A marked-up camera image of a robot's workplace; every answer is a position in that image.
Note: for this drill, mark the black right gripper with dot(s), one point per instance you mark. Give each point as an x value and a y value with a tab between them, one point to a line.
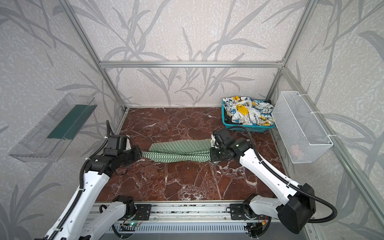
216	150

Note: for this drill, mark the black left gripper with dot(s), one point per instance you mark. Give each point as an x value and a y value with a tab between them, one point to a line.
130	154

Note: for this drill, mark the green white striped shirt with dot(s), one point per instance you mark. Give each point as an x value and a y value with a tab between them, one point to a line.
180	151

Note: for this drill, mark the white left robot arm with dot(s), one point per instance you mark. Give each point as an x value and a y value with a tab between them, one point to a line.
95	174

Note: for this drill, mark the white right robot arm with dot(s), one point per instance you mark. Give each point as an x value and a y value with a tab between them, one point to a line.
292	208

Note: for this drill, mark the teal plastic laundry basket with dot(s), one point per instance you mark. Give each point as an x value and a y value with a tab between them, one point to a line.
237	127

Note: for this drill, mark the white yellow blue printed garment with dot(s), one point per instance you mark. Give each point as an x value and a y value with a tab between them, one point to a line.
247	111

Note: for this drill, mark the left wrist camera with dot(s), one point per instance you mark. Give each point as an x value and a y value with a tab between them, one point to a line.
116	145

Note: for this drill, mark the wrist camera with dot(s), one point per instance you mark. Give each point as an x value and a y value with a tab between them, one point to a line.
116	145
222	138

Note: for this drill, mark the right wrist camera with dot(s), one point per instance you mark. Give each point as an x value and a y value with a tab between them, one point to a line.
222	138

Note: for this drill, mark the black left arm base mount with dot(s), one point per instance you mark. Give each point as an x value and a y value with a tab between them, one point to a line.
140	212

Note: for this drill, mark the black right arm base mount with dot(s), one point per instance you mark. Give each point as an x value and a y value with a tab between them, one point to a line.
243	211

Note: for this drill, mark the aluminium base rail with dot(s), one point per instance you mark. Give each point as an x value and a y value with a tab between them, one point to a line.
210	217

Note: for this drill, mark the white wire mesh basket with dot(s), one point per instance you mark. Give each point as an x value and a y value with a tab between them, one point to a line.
303	136

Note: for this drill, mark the clear plastic wall tray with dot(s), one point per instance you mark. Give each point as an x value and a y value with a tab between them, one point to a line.
49	139

